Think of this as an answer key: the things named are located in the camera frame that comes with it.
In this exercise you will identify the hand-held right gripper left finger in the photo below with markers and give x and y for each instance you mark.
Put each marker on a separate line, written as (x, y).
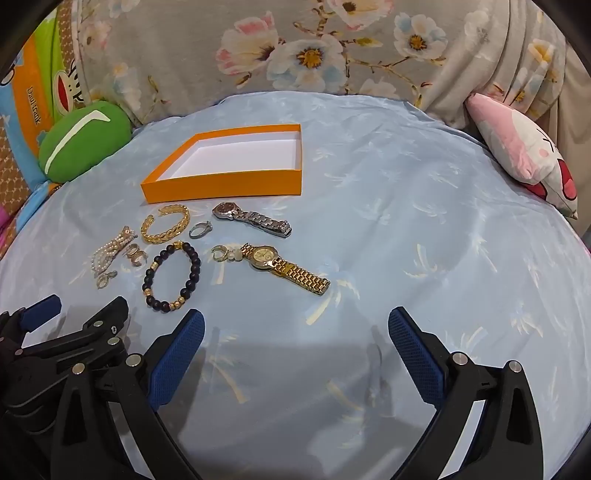
(178, 362)

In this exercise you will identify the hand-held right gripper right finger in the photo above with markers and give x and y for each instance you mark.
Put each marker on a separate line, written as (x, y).
(415, 360)

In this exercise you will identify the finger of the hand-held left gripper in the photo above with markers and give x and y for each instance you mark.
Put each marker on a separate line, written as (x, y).
(41, 310)
(99, 325)

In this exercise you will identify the pearl hair clip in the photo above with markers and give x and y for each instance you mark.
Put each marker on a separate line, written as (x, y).
(108, 254)

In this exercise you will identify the gold hoop pearl earring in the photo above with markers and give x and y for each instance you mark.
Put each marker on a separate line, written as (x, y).
(234, 254)

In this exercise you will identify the gold wristwatch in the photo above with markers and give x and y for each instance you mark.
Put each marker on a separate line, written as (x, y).
(265, 254)

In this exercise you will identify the orange cardboard box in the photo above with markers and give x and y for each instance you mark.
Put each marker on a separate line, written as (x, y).
(221, 187)

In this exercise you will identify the gold ear cuff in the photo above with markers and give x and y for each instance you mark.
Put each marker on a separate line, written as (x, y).
(137, 255)

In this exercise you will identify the silver wristwatch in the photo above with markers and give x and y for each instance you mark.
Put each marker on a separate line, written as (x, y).
(256, 218)

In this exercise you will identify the green plush pillow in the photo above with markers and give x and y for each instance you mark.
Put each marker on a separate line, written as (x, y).
(83, 138)

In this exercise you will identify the colourful cartoon printed blanket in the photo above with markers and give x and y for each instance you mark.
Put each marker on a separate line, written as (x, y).
(32, 106)

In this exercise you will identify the pink cartoon pillow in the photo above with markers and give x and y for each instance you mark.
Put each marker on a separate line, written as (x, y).
(517, 143)

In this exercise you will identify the grey floral blanket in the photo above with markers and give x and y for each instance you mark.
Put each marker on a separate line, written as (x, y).
(207, 60)

